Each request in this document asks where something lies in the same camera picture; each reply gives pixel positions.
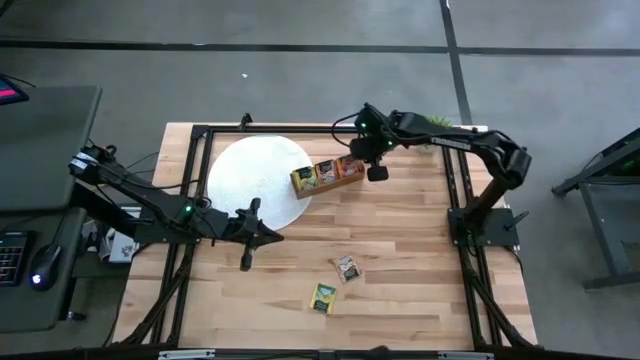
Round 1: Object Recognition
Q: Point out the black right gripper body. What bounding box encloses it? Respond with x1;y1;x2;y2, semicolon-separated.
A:
349;135;390;183

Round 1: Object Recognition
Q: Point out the silver edge bracket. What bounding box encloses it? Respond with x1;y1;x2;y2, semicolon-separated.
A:
438;351;495;360
158;349;217;360

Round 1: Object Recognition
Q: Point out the black computer mouse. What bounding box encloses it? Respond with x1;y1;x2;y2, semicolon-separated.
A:
28;243;63;293

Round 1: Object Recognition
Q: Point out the black metal cart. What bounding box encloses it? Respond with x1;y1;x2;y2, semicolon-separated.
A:
551;127;640;292

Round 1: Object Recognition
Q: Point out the wooden three-compartment box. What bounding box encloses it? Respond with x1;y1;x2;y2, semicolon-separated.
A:
290;153;367;201

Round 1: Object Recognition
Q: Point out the red peach tea bag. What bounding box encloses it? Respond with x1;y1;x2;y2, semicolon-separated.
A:
337;154;365;180

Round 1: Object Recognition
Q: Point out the backlit black keyboard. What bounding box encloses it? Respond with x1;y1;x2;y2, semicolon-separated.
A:
0;230;30;288

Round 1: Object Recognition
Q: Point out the beige vanilla apple tea bag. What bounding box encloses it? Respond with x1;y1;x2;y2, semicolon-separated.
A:
333;254;363;285
314;159;341;186

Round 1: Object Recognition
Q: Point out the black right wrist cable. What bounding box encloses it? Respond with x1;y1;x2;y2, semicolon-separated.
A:
331;110;364;150

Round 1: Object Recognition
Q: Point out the white patterned cardboard box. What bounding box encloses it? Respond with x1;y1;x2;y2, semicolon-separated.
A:
98;227;140;265

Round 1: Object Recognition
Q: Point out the black monitor with pink screen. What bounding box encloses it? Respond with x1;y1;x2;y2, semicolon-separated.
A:
0;73;30;107

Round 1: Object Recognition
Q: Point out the grey desk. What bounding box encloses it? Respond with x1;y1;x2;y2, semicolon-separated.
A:
0;85;103;334

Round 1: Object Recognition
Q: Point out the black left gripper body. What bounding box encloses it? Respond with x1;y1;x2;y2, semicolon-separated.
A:
222;198;261;273

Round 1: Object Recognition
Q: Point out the white round woven placemat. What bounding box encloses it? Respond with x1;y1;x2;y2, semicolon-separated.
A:
206;134;314;232

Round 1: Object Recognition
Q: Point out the yellow lemon lime tea bag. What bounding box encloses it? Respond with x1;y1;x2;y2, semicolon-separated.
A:
291;165;320;194
309;282;338;315

